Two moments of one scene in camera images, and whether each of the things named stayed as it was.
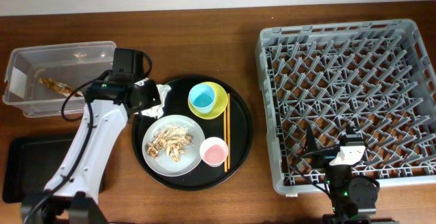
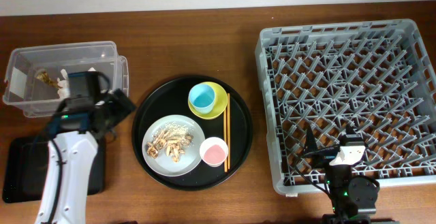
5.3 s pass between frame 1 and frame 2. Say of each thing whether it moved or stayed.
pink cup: stayed
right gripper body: stayed
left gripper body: moved
